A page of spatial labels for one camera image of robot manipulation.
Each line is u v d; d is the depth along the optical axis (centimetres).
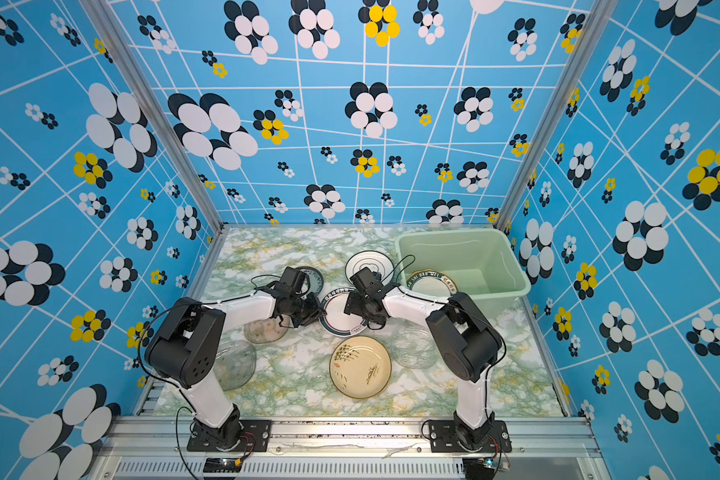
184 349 48
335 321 94
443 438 72
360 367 85
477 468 70
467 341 49
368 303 72
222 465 72
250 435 73
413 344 89
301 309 82
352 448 72
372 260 109
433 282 101
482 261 98
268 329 92
